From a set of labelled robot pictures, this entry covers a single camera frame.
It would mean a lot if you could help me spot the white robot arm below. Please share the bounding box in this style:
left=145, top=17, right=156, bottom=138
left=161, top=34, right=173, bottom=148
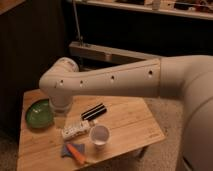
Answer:
left=39, top=55, right=213, bottom=171

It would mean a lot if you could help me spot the orange carrot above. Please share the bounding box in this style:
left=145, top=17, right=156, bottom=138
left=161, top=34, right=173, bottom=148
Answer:
left=67, top=144, right=86, bottom=164

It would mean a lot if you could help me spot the metal vertical pole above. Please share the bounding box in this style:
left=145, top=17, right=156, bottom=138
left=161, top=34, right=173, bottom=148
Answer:
left=72, top=0, right=83, bottom=46

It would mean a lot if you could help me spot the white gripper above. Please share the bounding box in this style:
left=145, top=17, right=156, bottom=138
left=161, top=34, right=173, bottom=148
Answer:
left=49, top=97, right=71, bottom=114

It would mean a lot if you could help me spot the white paper cup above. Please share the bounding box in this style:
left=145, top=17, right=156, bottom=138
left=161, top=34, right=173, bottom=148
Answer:
left=89, top=125, right=110, bottom=148

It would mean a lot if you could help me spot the upper shelf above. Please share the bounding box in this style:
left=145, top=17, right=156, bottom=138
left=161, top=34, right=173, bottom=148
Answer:
left=66, top=0, right=213, bottom=21

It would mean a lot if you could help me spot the black striped box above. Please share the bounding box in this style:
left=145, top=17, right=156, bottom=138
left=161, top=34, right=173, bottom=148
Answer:
left=81, top=103, right=107, bottom=121

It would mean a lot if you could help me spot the wooden table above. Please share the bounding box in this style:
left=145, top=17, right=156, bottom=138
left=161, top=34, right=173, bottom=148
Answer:
left=17, top=96, right=165, bottom=171

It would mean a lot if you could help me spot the grey metal rail beam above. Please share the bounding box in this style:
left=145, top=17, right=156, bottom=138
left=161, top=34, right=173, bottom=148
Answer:
left=69, top=41, right=159, bottom=64

